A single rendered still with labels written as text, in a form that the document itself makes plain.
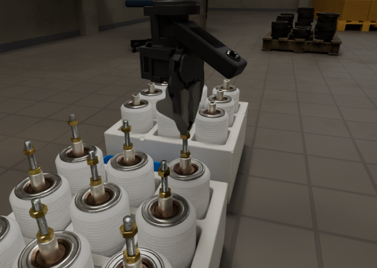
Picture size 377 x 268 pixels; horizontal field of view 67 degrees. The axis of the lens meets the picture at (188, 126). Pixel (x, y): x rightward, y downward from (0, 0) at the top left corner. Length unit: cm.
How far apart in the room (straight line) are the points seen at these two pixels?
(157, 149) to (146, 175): 27
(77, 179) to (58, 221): 10
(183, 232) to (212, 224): 11
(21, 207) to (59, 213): 6
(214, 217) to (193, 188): 7
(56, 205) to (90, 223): 9
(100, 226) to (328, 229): 60
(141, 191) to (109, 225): 12
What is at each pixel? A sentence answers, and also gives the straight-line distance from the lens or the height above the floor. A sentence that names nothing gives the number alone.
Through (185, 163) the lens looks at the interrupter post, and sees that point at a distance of 54.
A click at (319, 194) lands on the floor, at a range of 98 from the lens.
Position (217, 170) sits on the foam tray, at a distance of 81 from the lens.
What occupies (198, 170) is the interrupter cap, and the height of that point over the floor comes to 25.
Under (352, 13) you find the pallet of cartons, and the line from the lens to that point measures 549.
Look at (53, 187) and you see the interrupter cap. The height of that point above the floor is 25.
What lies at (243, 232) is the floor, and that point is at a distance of 80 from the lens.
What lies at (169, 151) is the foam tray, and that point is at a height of 15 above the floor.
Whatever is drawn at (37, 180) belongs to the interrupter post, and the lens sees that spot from 56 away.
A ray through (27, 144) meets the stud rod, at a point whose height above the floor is 34.
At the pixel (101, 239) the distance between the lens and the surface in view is 51.
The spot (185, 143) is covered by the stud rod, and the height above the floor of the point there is 31.
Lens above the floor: 56
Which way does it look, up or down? 25 degrees down
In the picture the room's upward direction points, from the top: straight up
